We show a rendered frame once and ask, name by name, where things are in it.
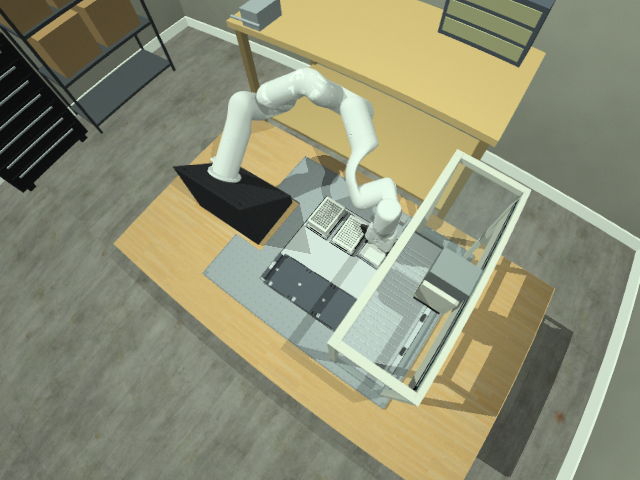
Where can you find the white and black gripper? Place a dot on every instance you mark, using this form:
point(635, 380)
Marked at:
point(385, 244)

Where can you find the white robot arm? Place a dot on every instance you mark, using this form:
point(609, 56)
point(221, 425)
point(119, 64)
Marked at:
point(244, 107)

